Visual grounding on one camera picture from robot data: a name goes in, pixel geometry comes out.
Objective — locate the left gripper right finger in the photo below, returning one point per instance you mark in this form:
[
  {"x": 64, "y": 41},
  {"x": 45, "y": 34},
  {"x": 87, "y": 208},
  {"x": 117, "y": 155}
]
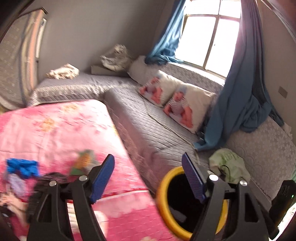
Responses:
[{"x": 245, "y": 220}]

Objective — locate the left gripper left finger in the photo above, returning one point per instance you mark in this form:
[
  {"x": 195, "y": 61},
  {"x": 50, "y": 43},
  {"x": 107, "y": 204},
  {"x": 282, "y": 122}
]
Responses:
[{"x": 51, "y": 219}]

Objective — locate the pink cloth pouch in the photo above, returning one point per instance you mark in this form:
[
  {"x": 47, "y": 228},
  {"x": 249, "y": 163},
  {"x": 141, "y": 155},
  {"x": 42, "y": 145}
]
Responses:
[{"x": 16, "y": 206}]

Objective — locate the black plastic bag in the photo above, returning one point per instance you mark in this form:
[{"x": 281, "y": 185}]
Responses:
[{"x": 41, "y": 187}]

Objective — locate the blue glove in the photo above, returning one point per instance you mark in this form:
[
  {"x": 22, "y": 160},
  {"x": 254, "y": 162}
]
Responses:
[{"x": 26, "y": 168}]

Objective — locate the orange snack wrapper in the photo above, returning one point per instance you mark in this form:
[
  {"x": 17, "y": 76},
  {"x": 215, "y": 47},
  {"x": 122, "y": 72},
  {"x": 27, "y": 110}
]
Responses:
[{"x": 84, "y": 163}]

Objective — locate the purple bubble wrap bundle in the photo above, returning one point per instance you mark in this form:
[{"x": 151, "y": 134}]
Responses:
[{"x": 17, "y": 184}]

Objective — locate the yellow rim trash bin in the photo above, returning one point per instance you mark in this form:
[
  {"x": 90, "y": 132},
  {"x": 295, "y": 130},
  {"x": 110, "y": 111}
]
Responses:
[{"x": 177, "y": 205}]

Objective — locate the green white cloth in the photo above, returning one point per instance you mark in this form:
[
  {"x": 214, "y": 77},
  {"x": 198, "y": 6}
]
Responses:
[{"x": 227, "y": 164}]

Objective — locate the pink floral bed cover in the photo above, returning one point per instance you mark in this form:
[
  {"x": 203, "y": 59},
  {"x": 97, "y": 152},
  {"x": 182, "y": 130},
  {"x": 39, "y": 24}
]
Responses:
[{"x": 54, "y": 135}]

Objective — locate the blue right curtain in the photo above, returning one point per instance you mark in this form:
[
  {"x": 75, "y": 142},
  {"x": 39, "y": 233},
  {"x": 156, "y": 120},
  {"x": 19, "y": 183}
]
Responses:
[{"x": 244, "y": 102}]

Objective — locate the blue curtain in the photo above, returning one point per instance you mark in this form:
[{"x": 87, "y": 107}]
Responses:
[
  {"x": 244, "y": 102},
  {"x": 165, "y": 48}
]

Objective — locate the grey quilted sofa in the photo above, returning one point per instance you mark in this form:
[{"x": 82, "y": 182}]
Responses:
[{"x": 156, "y": 142}]

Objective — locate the right baby print pillow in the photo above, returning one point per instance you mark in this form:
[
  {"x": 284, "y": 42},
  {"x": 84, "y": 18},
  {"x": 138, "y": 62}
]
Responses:
[{"x": 188, "y": 106}]

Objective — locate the baby print pillow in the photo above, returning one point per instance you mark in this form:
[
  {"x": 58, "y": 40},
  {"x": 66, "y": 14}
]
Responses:
[
  {"x": 160, "y": 88},
  {"x": 188, "y": 106}
]

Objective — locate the beige crumpled cloth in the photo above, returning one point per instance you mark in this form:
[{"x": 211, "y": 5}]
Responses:
[{"x": 66, "y": 71}]

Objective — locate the grey bolster pillow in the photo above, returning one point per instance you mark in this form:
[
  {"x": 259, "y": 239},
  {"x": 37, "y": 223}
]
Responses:
[{"x": 99, "y": 70}]

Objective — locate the left baby print pillow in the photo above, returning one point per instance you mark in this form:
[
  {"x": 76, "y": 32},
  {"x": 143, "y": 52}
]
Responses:
[{"x": 160, "y": 88}]

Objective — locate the grey cushion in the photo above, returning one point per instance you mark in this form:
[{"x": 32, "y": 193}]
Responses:
[{"x": 140, "y": 72}]

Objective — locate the striped grey wardrobe cover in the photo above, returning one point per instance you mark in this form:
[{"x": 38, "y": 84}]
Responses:
[{"x": 20, "y": 52}]

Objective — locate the white tiger plush toy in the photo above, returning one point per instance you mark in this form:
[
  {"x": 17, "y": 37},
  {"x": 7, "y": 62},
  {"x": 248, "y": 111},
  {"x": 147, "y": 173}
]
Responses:
[{"x": 117, "y": 59}]

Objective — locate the window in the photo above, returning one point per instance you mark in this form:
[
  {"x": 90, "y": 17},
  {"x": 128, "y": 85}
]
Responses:
[{"x": 209, "y": 35}]

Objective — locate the blue left curtain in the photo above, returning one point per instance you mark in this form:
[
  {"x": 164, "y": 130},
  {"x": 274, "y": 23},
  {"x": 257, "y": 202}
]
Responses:
[{"x": 165, "y": 48}]

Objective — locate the wall socket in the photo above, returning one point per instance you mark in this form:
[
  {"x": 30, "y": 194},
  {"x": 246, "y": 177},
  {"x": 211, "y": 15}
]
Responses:
[{"x": 282, "y": 92}]

